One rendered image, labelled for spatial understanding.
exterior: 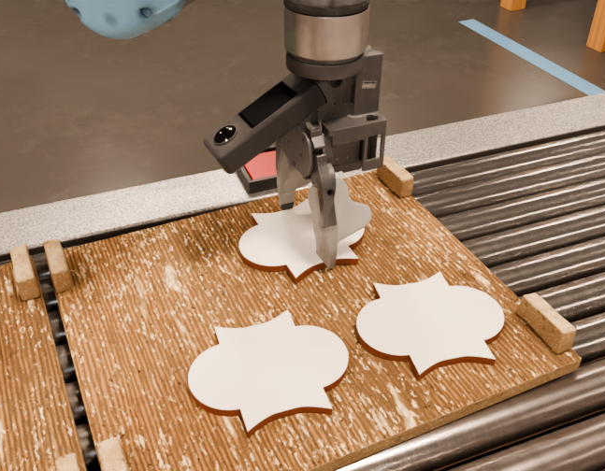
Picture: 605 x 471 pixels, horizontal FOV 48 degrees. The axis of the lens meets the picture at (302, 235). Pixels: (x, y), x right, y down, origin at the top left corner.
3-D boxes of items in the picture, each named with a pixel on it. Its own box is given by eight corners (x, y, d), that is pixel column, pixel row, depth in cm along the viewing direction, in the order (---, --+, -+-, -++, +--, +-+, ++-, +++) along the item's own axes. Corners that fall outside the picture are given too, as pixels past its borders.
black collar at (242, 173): (231, 164, 90) (231, 152, 89) (285, 153, 92) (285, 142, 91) (249, 194, 85) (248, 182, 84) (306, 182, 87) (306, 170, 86)
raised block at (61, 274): (47, 260, 71) (41, 238, 70) (64, 255, 72) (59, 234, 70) (56, 295, 67) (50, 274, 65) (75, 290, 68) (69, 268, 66)
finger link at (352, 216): (384, 261, 69) (370, 170, 67) (331, 276, 67) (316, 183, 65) (369, 256, 71) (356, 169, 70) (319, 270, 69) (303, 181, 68)
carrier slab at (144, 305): (48, 265, 73) (45, 253, 72) (381, 178, 87) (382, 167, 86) (124, 558, 48) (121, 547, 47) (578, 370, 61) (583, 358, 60)
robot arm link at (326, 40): (305, 21, 56) (267, -6, 62) (304, 76, 58) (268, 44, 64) (385, 10, 58) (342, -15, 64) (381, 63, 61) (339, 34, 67)
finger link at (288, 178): (325, 205, 79) (344, 157, 72) (279, 217, 77) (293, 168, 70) (315, 183, 81) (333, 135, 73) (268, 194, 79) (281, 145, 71)
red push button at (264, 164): (239, 165, 90) (238, 156, 89) (281, 157, 92) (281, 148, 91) (253, 190, 85) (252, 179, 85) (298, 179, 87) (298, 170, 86)
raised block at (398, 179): (375, 175, 84) (376, 156, 82) (387, 172, 85) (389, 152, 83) (399, 200, 80) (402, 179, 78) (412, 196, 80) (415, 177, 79)
